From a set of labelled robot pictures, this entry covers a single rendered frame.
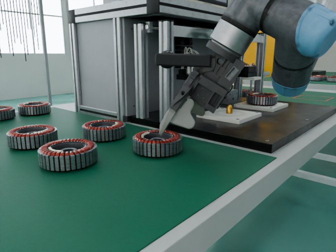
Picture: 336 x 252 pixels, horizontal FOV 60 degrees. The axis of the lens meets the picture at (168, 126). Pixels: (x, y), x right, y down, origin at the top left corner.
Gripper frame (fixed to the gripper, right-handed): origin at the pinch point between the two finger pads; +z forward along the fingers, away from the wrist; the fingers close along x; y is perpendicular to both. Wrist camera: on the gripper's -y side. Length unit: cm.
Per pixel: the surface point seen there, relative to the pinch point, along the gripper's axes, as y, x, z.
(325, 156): 95, 181, 16
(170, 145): 3.2, -3.9, 1.9
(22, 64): -417, 488, 248
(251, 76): 11, 56, -15
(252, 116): 17.0, 30.3, -6.3
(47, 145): -16.8, -13.5, 12.6
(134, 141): -3.8, -4.1, 5.6
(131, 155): -2.7, -4.9, 8.6
